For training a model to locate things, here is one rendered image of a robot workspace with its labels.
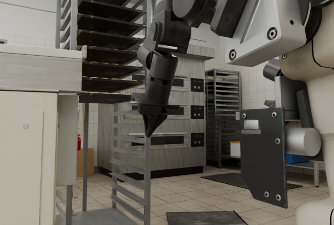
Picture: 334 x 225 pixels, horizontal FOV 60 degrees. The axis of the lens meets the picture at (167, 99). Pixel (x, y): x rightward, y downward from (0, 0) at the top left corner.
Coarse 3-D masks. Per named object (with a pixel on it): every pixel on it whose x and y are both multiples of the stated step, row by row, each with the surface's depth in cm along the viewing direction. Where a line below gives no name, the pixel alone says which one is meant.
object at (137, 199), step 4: (112, 184) 224; (116, 184) 216; (116, 188) 213; (120, 188) 208; (124, 188) 201; (120, 192) 201; (124, 192) 200; (128, 192) 194; (132, 192) 189; (128, 196) 189; (132, 196) 188; (136, 196) 182; (136, 200) 180; (140, 200) 177; (144, 200) 172; (140, 204) 171; (144, 204) 171
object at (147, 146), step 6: (150, 0) 182; (150, 6) 181; (150, 12) 181; (150, 18) 181; (150, 138) 175; (144, 144) 176; (150, 144) 175; (144, 150) 175; (150, 150) 174; (150, 156) 174; (144, 162) 175; (150, 162) 174; (150, 168) 173; (144, 174) 174; (150, 174) 173; (144, 180) 174; (150, 180) 173; (150, 186) 173; (144, 192) 173; (150, 192) 172; (144, 198) 173; (150, 198) 172; (150, 204) 172; (144, 210) 172; (150, 210) 172; (144, 222) 171
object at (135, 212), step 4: (112, 196) 223; (116, 196) 215; (116, 200) 214; (120, 200) 207; (120, 204) 203; (124, 204) 200; (128, 204) 194; (124, 208) 194; (128, 208) 193; (132, 208) 187; (132, 212) 185; (136, 212) 181; (140, 212) 176; (136, 216) 177; (140, 216) 176; (144, 216) 171; (140, 220) 170; (144, 220) 170
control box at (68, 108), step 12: (60, 96) 44; (72, 96) 45; (60, 108) 44; (72, 108) 45; (60, 120) 44; (72, 120) 45; (60, 132) 44; (72, 132) 45; (60, 144) 44; (72, 144) 45; (60, 156) 44; (72, 156) 44; (60, 168) 44; (72, 168) 44; (60, 180) 44; (72, 180) 44
